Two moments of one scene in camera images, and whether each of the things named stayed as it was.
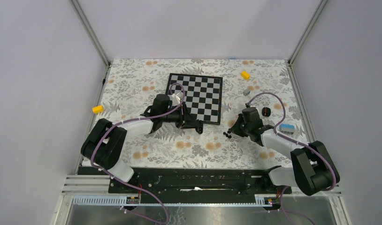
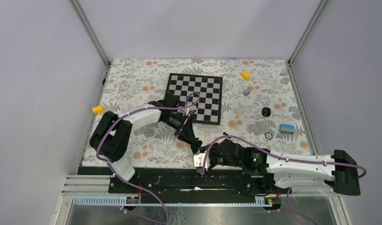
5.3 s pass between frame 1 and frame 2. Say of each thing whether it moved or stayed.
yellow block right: stayed
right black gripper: moved
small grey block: stayed
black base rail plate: stayed
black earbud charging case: stayed
